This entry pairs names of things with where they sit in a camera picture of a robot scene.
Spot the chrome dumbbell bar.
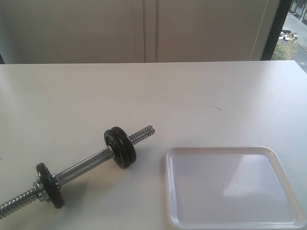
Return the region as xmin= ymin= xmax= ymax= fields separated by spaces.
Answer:
xmin=0 ymin=125 xmax=155 ymax=219

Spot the chrome spin-lock nut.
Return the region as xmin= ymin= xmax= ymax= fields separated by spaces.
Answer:
xmin=33 ymin=176 xmax=50 ymax=202

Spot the white plastic tray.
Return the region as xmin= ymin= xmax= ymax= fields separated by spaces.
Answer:
xmin=165 ymin=146 xmax=307 ymax=230

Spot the black far-end weight plate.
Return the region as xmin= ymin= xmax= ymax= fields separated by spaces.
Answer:
xmin=36 ymin=163 xmax=65 ymax=209

